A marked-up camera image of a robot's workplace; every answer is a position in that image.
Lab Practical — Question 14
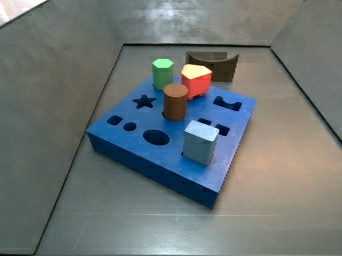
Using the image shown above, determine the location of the blue shape sorter board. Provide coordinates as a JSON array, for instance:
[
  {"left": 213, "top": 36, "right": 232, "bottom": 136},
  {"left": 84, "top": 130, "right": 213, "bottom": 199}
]
[{"left": 86, "top": 80, "right": 256, "bottom": 208}]

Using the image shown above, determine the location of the light blue rectangular block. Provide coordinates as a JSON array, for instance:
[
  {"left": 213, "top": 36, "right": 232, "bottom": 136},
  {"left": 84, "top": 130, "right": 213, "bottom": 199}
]
[{"left": 182, "top": 120, "right": 219, "bottom": 165}]

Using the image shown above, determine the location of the brown cylinder peg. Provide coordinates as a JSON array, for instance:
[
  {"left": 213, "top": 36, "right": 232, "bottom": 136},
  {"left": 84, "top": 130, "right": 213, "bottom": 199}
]
[{"left": 162, "top": 84, "right": 188, "bottom": 121}]

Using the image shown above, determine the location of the red pentagon block white top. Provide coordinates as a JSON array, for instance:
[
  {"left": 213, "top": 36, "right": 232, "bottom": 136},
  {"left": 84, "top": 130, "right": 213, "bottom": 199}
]
[{"left": 181, "top": 64, "right": 212, "bottom": 100}]

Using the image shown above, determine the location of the green hexagonal peg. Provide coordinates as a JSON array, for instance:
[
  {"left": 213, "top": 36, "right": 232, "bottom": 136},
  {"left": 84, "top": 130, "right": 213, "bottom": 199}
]
[{"left": 152, "top": 59, "right": 173, "bottom": 90}]

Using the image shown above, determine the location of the black curved holder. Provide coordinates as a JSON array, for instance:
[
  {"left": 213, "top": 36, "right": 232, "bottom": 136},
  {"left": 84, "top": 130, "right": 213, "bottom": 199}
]
[{"left": 185, "top": 51, "right": 239, "bottom": 82}]

